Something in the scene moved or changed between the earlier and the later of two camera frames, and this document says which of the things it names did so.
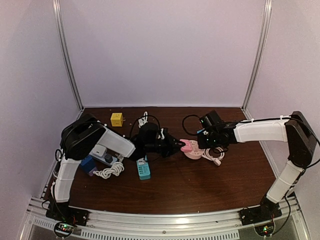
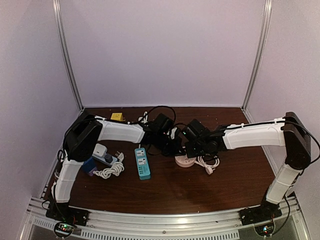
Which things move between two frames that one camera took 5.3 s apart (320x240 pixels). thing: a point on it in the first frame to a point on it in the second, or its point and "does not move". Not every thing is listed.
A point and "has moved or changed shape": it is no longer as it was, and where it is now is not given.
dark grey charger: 108,158 does not move
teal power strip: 143,168 does not move
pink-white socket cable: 217,160 has moved or changed shape
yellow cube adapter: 117,119 does not move
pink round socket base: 196,152 has moved or changed shape
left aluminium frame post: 58,27 does not move
